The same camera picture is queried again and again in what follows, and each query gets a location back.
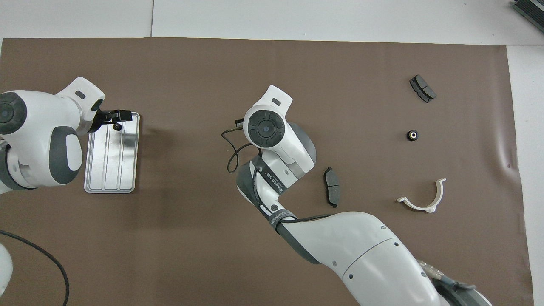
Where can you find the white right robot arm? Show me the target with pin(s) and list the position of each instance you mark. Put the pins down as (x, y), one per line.
(361, 246)

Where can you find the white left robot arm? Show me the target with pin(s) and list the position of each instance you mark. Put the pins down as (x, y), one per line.
(38, 140)

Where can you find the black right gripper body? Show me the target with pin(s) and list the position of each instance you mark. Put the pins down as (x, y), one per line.
(240, 123)

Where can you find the grey ribbed metal device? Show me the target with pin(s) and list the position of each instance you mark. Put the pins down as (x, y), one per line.
(533, 10)

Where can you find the white curved plastic bracket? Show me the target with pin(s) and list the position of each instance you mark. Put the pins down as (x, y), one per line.
(431, 208)

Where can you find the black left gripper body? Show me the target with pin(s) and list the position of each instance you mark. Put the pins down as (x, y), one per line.
(103, 117)

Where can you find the silver metal tray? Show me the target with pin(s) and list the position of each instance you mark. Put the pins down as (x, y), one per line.
(123, 170)

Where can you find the long grey brake pad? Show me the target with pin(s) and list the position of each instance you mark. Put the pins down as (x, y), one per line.
(332, 187)

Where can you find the brown paper table mat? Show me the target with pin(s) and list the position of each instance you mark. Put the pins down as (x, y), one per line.
(191, 76)

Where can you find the short dark grey brake pad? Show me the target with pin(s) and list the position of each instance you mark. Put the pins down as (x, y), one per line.
(423, 88)

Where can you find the black bearing gear silver hub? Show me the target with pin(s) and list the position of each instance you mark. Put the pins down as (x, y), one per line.
(412, 135)

